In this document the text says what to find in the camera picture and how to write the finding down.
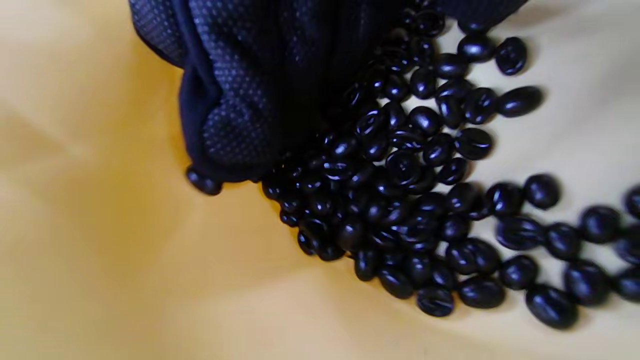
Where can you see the person's left hand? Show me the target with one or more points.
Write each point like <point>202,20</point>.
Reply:
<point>250,85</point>

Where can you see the pile of dark coffee beans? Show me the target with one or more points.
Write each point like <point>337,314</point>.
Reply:
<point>400,200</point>

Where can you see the yellow plastic basin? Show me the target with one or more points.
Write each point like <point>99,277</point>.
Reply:
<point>100,250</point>

